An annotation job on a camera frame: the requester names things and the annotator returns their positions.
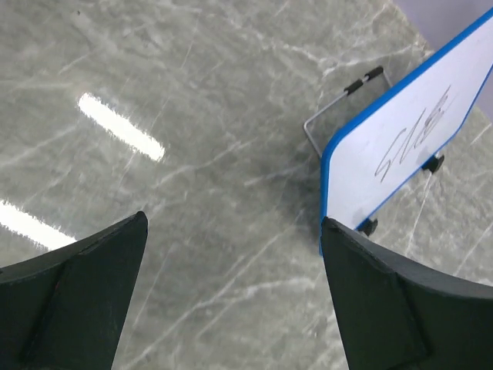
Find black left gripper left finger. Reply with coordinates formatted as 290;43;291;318
1;211;148;369

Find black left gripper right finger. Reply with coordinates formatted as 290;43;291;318
320;217;492;369

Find blue framed whiteboard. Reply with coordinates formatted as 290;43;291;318
318;7;493;256

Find metal wire board stand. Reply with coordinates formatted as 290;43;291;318
302;66;445;237

